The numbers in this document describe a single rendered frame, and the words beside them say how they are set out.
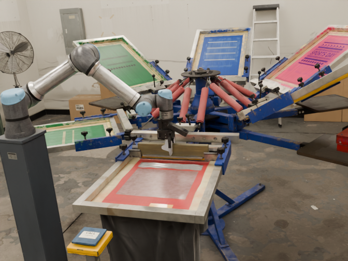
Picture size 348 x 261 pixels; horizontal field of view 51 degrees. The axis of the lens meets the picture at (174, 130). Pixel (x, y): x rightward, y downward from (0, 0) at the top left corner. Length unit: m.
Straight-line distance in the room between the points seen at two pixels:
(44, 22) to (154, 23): 2.06
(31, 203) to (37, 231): 0.17
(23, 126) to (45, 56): 5.33
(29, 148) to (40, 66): 5.44
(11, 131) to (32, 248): 0.69
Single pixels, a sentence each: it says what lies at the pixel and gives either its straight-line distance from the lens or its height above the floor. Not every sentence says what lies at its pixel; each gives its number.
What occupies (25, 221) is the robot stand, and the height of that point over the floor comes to 0.72.
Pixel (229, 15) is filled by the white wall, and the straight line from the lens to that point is 6.01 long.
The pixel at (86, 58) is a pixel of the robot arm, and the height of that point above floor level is 1.57.
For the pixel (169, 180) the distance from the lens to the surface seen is 1.84.
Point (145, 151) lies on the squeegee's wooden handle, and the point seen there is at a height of 1.01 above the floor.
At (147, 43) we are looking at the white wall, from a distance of 6.35.
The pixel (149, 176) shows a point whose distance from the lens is 1.91.
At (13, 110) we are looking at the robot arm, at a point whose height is 1.34.
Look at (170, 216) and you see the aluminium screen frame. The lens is 1.51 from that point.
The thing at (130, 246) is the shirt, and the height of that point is 0.73.
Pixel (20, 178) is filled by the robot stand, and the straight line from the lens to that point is 2.08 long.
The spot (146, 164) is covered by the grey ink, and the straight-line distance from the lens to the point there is 2.04.
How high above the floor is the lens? 1.76
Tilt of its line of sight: 18 degrees down
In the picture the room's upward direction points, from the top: 4 degrees counter-clockwise
